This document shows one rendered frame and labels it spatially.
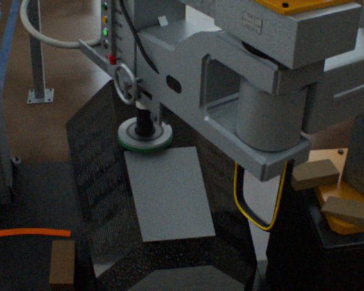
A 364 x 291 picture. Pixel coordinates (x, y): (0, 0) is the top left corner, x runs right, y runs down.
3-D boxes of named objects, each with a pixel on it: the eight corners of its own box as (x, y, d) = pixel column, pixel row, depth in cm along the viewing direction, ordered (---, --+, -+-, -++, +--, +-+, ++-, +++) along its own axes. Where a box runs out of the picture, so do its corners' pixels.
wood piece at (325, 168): (327, 168, 231) (329, 158, 228) (338, 182, 223) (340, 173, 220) (285, 175, 226) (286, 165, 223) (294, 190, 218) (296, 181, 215)
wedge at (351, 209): (374, 214, 207) (376, 204, 204) (366, 229, 200) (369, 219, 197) (328, 197, 216) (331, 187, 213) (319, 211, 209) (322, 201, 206)
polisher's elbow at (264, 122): (270, 109, 178) (276, 54, 166) (312, 140, 165) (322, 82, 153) (222, 127, 169) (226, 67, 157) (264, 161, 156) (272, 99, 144)
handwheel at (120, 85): (158, 104, 201) (159, 66, 192) (133, 113, 196) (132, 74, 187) (135, 86, 211) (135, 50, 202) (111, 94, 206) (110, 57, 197)
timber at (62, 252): (55, 256, 288) (53, 240, 281) (78, 256, 289) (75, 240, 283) (53, 298, 264) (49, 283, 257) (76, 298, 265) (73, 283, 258)
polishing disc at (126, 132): (182, 134, 231) (183, 132, 231) (141, 155, 219) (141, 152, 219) (148, 113, 244) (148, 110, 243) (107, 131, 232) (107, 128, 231)
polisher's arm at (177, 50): (304, 189, 176) (330, 48, 147) (249, 217, 165) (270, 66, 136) (170, 87, 224) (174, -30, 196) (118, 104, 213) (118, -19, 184)
